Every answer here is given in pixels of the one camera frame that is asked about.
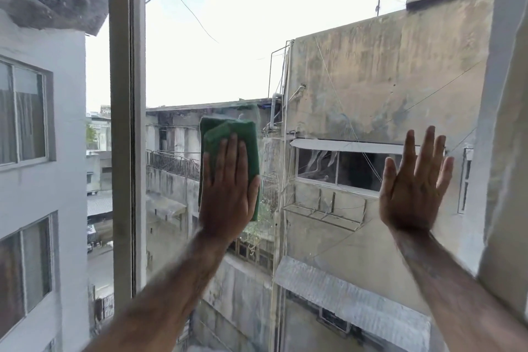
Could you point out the corrugated metal awning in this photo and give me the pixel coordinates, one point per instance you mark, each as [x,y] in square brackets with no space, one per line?
[350,302]

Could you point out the white neighbouring building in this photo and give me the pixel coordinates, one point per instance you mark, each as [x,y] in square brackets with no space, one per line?
[66,182]

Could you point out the green cleaning cloth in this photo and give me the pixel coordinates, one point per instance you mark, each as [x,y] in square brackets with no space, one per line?
[214,133]

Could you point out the rooftop antenna pole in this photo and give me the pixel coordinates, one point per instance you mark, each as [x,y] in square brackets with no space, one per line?
[378,3]

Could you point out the person's right little finger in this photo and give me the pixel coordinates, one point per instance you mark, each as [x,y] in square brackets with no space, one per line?
[445,176]

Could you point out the person's left forearm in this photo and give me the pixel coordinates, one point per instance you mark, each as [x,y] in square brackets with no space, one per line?
[165,302]

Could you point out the metal wall rack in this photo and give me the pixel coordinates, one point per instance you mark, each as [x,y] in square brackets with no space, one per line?
[326,213]

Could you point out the person's right middle finger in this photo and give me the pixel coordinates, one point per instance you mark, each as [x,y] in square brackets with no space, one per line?
[425,151]

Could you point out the person's right hand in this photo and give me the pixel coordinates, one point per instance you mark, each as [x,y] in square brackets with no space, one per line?
[412,195]

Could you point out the beige weathered building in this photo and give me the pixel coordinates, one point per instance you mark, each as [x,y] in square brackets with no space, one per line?
[371,75]

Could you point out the person's right forearm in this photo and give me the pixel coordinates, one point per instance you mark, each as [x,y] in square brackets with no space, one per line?
[453,298]

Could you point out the black balcony railing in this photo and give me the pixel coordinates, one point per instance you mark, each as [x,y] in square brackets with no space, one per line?
[173,162]

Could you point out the narrow white framed window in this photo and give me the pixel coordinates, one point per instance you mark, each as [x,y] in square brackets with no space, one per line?
[465,180]

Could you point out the person's left hand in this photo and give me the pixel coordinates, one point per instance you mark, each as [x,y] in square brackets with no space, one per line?
[229,199]

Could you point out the white window frame post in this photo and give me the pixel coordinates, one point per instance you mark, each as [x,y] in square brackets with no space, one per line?
[127,116]

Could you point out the white drain pipes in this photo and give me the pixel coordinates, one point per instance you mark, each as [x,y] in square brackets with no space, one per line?
[275,114]

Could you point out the person's left thumb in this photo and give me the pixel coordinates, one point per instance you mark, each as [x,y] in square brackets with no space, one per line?
[254,195]

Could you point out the person's right thumb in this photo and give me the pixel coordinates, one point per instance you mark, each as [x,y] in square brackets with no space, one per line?
[389,176]

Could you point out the large sliding glass window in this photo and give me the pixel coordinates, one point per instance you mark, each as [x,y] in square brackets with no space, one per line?
[24,112]
[24,273]

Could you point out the dark open building window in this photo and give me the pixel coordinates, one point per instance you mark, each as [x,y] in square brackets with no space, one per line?
[354,168]

